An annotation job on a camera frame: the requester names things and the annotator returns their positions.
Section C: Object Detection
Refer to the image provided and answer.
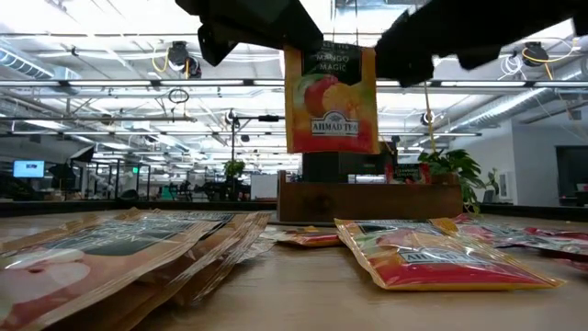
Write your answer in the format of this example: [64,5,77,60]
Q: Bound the white panel board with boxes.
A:
[250,173,274,201]

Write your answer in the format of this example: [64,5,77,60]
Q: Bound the yellow power cord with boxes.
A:
[422,81,437,155]

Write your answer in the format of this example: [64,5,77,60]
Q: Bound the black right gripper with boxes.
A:
[373,0,588,89]

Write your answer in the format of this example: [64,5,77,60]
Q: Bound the black cabinet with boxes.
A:
[301,151,399,184]

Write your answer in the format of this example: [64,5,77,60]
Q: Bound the distant black rig frame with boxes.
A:
[229,108,287,174]

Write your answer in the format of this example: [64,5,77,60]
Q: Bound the black ceiling cord reel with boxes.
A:
[153,40,203,79]
[498,40,581,82]

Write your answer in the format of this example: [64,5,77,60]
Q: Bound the hanging black cable loop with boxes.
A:
[167,87,191,105]

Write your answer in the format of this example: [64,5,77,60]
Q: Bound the black aluminium table frame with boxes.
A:
[0,198,588,223]

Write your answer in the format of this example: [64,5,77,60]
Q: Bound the green potted plant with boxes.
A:
[416,147,500,215]

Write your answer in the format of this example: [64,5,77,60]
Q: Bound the wooden tea organizer box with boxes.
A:
[277,169,464,225]

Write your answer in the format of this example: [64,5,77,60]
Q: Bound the silver ventilation duct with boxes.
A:
[447,85,588,134]
[0,45,82,84]

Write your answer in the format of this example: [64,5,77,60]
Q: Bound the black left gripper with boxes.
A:
[174,0,324,67]

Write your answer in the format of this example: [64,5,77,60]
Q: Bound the lit computer monitor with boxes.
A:
[12,159,46,179]

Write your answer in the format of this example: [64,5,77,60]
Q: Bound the distant green plant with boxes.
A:
[222,158,246,181]

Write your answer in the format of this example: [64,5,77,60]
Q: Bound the orange mango tea packet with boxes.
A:
[283,43,380,155]
[334,217,566,292]
[275,224,344,248]

